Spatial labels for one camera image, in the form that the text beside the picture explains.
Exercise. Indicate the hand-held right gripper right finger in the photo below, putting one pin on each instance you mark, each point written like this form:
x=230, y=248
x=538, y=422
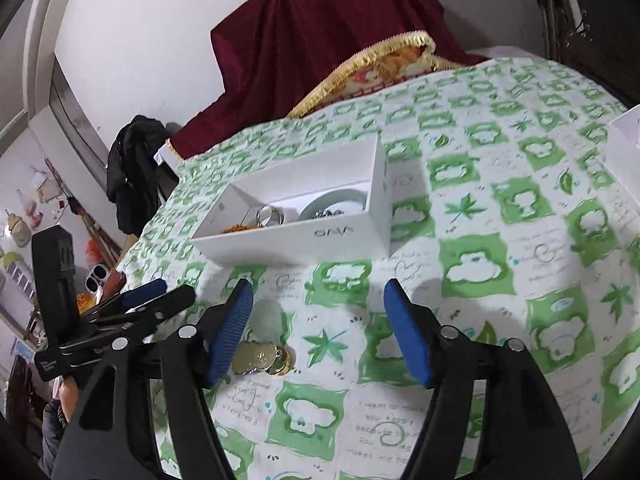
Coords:
x=407, y=335

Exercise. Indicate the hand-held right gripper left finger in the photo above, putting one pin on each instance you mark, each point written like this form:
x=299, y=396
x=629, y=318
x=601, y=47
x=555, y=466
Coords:
x=230, y=330

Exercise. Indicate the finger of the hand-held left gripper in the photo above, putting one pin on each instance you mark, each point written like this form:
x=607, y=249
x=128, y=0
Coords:
x=142, y=293
x=150, y=310

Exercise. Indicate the pale green jade pendant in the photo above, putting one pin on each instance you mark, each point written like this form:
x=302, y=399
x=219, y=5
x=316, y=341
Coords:
x=267, y=320

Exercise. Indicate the white cardboard box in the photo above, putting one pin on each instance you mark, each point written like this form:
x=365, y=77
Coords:
x=300, y=240

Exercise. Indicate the green jade bangle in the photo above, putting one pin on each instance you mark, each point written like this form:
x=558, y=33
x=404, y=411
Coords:
x=345, y=197

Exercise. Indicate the person's left hand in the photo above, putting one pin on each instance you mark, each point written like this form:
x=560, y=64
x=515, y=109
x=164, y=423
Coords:
x=69, y=400

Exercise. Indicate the black jacket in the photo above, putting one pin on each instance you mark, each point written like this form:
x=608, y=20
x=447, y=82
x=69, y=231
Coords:
x=135, y=175

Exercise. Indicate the green and white tablecloth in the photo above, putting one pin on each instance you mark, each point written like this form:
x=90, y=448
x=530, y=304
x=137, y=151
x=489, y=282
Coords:
x=500, y=260

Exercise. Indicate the gold fringed cushion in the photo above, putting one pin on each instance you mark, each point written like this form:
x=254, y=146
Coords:
x=370, y=75

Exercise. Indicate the dark red velvet cloth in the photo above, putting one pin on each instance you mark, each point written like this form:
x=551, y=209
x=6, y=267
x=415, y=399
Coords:
x=310, y=50

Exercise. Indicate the white box lid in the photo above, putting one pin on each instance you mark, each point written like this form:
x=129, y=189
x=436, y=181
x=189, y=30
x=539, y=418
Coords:
x=627, y=130

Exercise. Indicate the dark metal chair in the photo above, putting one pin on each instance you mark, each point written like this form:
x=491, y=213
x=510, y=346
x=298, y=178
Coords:
x=590, y=20

